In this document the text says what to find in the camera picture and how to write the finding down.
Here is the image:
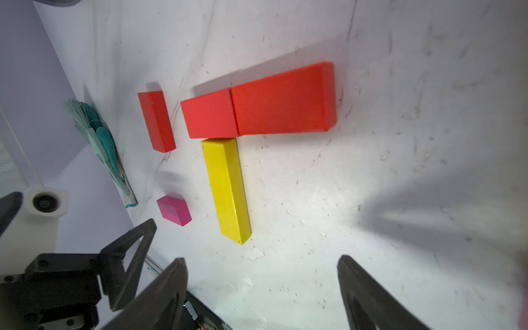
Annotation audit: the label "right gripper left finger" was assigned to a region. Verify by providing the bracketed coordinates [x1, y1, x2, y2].
[100, 257, 188, 329]

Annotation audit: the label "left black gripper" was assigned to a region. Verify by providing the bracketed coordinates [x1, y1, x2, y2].
[0, 192, 157, 329]

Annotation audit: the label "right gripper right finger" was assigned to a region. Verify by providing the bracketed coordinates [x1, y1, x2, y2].
[337, 255, 428, 329]

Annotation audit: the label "yellow block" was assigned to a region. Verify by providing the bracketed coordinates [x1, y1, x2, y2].
[202, 138, 252, 245]

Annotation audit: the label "red block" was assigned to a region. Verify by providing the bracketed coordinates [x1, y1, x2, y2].
[181, 89, 240, 139]
[137, 91, 176, 153]
[231, 62, 337, 136]

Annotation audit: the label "pink block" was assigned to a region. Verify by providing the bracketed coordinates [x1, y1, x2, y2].
[518, 285, 528, 330]

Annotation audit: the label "magenta block in pile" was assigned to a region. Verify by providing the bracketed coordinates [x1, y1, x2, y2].
[157, 196, 192, 227]

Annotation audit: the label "dark glass vase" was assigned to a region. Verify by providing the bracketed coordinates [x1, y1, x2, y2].
[34, 0, 81, 8]

